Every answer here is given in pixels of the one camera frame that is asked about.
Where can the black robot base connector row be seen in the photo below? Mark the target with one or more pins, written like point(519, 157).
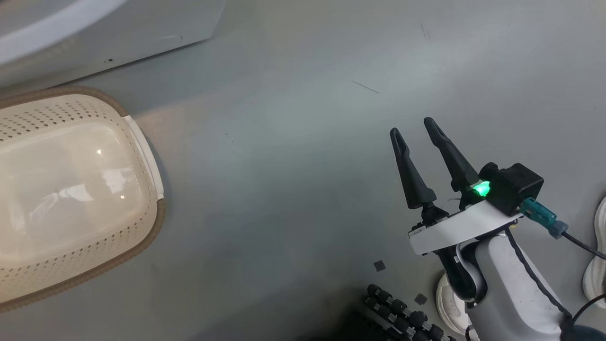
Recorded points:
point(397, 308)

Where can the white ribbed sneaker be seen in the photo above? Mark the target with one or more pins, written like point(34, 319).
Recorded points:
point(597, 274)
point(450, 308)

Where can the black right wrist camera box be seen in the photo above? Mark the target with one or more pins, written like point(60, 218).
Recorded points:
point(516, 187)

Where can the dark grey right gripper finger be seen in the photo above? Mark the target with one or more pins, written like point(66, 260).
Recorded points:
point(457, 168)
point(416, 187)

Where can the cream perforated plastic laundry basket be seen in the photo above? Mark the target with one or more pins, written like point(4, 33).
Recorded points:
point(71, 199)

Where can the white front-load washing machine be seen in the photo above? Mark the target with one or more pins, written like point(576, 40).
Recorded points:
point(142, 23)

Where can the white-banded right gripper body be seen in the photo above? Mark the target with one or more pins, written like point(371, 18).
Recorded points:
point(459, 227)

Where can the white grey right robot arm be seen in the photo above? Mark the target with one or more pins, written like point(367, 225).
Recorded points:
point(502, 293)

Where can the small dark square floor marker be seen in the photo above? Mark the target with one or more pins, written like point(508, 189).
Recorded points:
point(420, 299)
point(379, 266)

